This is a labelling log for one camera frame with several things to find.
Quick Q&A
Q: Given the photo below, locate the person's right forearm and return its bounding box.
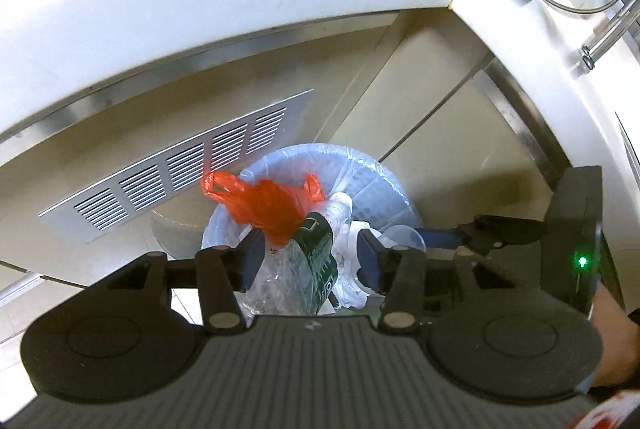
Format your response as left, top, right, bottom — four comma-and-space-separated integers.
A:
590, 286, 633, 387

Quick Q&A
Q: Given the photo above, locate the silver cabinet vent grille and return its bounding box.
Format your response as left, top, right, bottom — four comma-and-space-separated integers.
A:
37, 89, 316, 245

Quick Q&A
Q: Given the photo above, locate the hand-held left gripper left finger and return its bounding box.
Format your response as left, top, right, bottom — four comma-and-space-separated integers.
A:
107, 226, 266, 335

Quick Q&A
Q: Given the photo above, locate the blue trash bin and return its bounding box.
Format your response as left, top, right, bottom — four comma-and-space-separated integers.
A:
200, 142, 426, 315

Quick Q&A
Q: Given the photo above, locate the metal wire rack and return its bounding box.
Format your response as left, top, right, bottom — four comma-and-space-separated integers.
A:
580, 0, 640, 72

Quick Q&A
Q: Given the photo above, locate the orange plastic bag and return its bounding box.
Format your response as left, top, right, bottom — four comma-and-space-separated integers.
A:
200, 172, 328, 245

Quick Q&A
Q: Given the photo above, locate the clear plastic lid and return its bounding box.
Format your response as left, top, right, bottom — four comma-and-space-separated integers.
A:
380, 224, 428, 260

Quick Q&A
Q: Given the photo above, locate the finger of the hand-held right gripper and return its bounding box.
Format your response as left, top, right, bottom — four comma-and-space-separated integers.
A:
472, 213, 548, 245
414, 221, 501, 256

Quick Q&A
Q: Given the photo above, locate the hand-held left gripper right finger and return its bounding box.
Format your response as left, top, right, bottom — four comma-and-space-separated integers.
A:
356, 228, 521, 335

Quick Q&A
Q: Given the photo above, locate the plastic bottle green label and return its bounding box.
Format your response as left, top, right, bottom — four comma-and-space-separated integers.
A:
245, 192, 353, 315

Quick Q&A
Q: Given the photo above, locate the person's red white clothing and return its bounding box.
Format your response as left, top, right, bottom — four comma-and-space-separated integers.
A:
575, 389, 640, 429

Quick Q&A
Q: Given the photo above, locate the clear plastic bin liner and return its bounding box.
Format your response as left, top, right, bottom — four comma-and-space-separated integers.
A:
200, 142, 426, 315

